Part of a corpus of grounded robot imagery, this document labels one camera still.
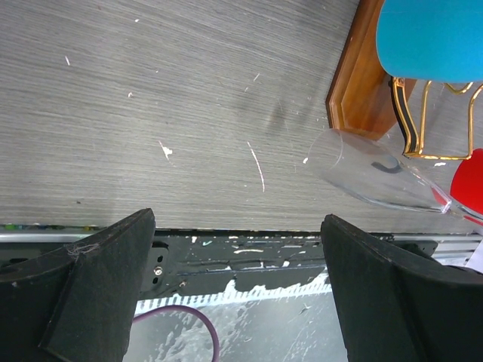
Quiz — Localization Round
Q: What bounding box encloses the clear front wine glass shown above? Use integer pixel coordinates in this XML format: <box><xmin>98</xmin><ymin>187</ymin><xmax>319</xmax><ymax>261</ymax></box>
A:
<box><xmin>305</xmin><ymin>128</ymin><xmax>482</xmax><ymax>225</ymax></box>

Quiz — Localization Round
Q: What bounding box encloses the gold wire wine glass rack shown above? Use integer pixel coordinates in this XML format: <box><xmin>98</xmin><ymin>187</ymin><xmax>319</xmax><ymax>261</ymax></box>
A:
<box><xmin>325</xmin><ymin>0</ymin><xmax>483</xmax><ymax>161</ymax></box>

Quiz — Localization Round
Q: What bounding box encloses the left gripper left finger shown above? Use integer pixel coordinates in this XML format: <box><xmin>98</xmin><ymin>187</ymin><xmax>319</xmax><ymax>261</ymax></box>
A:
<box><xmin>1</xmin><ymin>208</ymin><xmax>155</xmax><ymax>361</ymax></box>

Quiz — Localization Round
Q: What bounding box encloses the blue plastic wine glass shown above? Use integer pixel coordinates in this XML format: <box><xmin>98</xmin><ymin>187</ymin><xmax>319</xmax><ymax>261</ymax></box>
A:
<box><xmin>376</xmin><ymin>0</ymin><xmax>482</xmax><ymax>83</ymax></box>

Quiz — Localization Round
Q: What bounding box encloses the red plastic wine glass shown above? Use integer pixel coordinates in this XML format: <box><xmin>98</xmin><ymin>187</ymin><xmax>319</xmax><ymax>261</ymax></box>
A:
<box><xmin>450</xmin><ymin>148</ymin><xmax>483</xmax><ymax>225</ymax></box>

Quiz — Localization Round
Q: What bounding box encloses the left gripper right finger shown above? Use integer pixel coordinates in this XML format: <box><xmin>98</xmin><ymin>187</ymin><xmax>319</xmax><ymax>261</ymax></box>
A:
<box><xmin>321</xmin><ymin>214</ymin><xmax>482</xmax><ymax>361</ymax></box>

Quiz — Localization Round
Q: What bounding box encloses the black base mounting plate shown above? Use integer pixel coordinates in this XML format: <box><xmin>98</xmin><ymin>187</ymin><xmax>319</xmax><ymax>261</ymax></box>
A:
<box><xmin>0</xmin><ymin>229</ymin><xmax>438</xmax><ymax>299</ymax></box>

